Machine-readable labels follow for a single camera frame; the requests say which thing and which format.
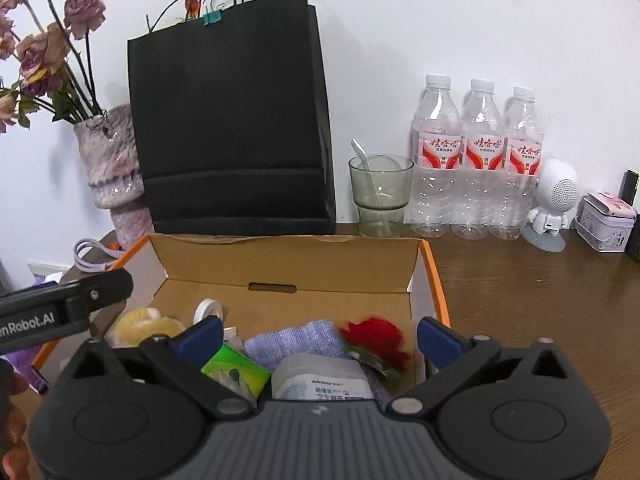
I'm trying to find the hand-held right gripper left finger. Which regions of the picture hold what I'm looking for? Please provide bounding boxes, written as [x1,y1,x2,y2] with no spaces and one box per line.
[62,316,252,421]

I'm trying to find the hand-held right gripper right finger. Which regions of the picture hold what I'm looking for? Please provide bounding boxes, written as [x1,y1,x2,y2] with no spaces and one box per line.
[387,316,581,421]

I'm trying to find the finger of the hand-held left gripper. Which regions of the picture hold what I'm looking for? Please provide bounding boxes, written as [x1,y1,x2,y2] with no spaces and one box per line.
[74,267,135,332]

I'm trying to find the white tape roll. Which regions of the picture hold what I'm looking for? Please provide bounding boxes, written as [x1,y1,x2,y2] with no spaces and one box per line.
[193,299,226,326]

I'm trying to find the green tissue packet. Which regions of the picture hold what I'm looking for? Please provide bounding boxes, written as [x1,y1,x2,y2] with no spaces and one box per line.
[201,342,272,401]

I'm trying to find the white and yellow plush toy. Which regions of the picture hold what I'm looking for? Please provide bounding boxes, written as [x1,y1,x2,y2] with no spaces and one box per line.
[107,308,186,348]

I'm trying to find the red artificial flower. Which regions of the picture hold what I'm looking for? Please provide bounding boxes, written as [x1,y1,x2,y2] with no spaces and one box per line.
[339,316,413,376]

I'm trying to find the purple knitted pouch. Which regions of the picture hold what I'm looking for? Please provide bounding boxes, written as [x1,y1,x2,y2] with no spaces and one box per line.
[244,319,401,401]

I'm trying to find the white wipes pack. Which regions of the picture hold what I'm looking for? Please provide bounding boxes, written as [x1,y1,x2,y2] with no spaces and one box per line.
[271,352,376,402]

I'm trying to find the orange and red cardboard box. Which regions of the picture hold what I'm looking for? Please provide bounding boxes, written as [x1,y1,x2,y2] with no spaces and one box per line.
[30,232,451,401]

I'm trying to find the person's left hand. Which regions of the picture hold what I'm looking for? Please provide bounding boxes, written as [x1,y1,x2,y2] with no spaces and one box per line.
[0,360,31,468]

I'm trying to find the purple tissue pack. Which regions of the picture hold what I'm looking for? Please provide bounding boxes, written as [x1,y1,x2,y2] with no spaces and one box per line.
[5,341,51,394]

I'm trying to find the white power strip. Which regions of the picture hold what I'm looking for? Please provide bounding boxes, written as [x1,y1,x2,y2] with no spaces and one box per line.
[27,260,76,284]

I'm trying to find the mottled purple vase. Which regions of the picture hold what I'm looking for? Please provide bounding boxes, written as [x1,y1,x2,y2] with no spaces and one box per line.
[73,104,153,251]

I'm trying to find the grey glass cup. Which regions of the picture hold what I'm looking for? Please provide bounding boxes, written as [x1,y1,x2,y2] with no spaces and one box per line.
[348,154,415,238]

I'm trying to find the clear water bottle red label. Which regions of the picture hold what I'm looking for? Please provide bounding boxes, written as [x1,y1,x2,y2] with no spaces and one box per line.
[490,86,545,241]
[450,78,503,240]
[410,74,463,238]

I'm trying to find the white robot figurine speaker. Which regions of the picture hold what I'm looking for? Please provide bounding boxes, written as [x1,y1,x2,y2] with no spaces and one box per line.
[523,157,580,252]

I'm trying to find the clear plastic spoon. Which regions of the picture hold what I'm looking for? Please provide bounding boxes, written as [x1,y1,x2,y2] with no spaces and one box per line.
[350,138,396,211]

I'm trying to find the small printed tin box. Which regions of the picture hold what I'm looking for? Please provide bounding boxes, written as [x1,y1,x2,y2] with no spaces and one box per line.
[574,191,637,253]

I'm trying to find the black paper bag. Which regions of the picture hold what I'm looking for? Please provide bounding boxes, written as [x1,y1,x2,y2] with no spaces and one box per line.
[127,0,337,237]

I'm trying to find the dried pink roses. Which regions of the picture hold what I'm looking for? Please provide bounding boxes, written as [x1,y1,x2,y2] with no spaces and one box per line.
[0,0,107,133]

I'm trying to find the thin black box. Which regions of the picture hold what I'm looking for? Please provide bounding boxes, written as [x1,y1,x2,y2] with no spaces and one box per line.
[620,170,640,206]

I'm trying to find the purple charging cable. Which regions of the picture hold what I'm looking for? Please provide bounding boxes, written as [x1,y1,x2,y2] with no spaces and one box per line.
[74,239,123,274]

